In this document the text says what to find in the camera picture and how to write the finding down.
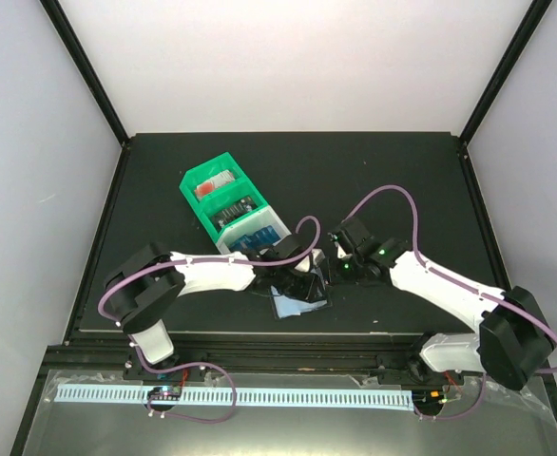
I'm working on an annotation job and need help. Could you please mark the clear sleeve card holder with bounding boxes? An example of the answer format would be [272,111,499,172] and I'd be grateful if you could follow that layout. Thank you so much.
[270,267,332,319]

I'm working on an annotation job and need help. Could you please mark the white plastic card bin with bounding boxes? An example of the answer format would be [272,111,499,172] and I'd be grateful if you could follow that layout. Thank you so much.
[214,205,291,254]

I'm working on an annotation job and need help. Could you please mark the green double compartment bin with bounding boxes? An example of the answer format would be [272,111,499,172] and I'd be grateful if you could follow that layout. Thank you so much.
[179,152,268,242]

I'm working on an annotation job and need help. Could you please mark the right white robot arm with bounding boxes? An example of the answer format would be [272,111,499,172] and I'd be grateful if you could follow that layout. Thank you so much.
[333,234,555,391]

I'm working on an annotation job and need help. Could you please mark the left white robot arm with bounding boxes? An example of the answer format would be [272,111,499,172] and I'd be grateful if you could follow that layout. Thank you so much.
[98,237,325,379]

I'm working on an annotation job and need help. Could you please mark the blue cards in bin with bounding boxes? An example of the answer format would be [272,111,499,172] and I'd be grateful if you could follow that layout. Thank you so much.
[229,225,280,251]

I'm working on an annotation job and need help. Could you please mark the red and white cards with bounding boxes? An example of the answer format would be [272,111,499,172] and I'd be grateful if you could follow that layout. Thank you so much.
[194,170,235,200]

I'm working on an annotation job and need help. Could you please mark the right circuit board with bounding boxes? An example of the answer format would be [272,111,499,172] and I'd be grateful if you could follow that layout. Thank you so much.
[412,389,462,406]

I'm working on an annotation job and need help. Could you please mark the circuit board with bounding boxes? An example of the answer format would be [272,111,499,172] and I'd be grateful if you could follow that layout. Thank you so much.
[147,386,182,402]
[412,389,462,406]

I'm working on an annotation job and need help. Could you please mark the left circuit board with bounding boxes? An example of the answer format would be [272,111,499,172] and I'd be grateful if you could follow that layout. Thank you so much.
[147,386,182,402]

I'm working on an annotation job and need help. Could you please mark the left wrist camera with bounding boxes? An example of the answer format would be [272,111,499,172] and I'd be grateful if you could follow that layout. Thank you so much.
[295,249,325,273]

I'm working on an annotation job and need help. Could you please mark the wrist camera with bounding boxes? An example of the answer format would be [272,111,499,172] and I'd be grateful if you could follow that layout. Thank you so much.
[329,217,374,259]
[295,249,325,273]

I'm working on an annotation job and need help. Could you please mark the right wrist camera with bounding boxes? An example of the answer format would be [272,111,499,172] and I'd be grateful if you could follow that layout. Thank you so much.
[329,217,374,259]

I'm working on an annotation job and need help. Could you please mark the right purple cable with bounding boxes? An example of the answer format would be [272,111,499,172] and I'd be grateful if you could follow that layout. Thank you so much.
[347,184,557,422]

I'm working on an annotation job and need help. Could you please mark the purple cable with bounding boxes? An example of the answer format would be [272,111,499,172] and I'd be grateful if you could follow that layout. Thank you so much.
[347,184,557,422]
[97,216,322,424]

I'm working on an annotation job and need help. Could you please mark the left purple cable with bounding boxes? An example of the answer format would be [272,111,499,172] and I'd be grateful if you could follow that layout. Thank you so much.
[97,216,322,424]

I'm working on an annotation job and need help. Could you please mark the white slotted cable duct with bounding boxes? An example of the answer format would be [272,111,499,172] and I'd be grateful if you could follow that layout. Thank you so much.
[54,384,413,411]

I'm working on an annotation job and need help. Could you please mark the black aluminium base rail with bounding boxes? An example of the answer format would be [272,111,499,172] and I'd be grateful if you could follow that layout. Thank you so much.
[49,332,550,381]

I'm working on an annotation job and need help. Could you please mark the right black frame post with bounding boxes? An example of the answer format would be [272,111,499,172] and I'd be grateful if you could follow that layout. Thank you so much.
[459,0,552,145]

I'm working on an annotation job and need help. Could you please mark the black frame post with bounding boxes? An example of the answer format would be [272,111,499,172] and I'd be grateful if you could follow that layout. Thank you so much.
[459,0,552,145]
[40,0,129,146]

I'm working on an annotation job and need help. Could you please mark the left black frame post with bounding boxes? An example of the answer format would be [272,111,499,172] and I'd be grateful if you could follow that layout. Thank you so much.
[40,0,129,146]

